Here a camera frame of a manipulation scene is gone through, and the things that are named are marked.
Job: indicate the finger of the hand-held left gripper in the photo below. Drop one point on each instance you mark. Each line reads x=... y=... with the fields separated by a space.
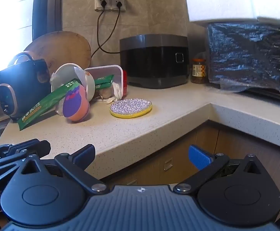
x=0 y=170
x=40 y=146

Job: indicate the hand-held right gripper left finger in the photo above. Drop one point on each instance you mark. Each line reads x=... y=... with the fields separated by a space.
x=85 y=152

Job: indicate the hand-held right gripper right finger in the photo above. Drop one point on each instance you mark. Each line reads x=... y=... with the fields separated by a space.
x=199 y=157

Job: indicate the long green snack wrapper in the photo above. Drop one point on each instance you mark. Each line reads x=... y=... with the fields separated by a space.
x=43 y=103

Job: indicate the purple and orange sponge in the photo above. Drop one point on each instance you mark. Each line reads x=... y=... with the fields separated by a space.
x=76 y=103

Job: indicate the white garlic bulb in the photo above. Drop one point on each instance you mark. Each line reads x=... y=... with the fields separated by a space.
x=115 y=92

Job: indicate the wooden cabinet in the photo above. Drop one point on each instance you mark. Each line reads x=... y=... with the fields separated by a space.
x=183 y=137

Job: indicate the steel scrubber with yellow rim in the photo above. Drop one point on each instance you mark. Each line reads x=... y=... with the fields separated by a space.
x=131 y=107

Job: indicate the short green snack packet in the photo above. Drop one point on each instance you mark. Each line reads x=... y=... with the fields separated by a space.
x=103 y=80

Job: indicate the clear plastic bowl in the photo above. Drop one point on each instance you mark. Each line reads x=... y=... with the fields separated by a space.
x=67 y=73

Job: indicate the glass jar with orange lid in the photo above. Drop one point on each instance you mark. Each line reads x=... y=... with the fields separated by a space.
x=199 y=71

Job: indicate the red plastic container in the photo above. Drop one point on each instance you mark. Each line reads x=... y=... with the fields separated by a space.
x=111 y=69

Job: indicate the round wooden cutting board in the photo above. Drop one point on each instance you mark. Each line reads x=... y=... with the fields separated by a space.
x=65 y=47

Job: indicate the black and grey rice cooker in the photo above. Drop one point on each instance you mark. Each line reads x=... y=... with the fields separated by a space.
x=152 y=62

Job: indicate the black foil plastic bag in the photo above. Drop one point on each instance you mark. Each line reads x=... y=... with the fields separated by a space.
x=250 y=55

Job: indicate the black window frame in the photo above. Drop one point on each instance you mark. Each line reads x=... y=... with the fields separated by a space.
x=48 y=7

